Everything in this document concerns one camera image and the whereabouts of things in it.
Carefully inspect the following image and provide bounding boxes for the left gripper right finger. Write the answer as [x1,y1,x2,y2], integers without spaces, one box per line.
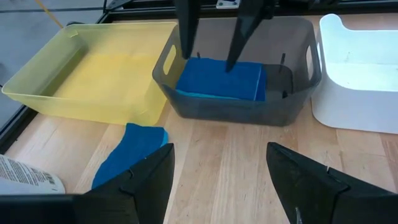
[266,142,398,224]

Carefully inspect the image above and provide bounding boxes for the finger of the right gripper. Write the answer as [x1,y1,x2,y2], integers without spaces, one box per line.
[225,0,274,73]
[174,0,200,60]

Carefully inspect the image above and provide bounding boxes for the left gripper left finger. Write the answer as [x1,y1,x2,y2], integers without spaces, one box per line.
[74,142,175,224]

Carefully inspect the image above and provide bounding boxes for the teal cloth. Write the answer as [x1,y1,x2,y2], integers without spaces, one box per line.
[175,57,264,101]

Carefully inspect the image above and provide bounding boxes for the grey translucent plastic bin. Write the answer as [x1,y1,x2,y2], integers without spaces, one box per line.
[151,15,323,127]

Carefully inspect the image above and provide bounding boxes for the yellow translucent plastic bin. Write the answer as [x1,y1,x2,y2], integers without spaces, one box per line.
[1,21,178,127]

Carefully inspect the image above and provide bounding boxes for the white bottle with blue label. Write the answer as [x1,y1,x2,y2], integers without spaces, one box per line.
[0,153,67,196]

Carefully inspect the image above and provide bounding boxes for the white plastic bin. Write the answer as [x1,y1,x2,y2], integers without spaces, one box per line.
[310,13,398,135]

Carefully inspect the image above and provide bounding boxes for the yellow hanging cable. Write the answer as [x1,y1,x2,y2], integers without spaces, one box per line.
[34,0,65,29]

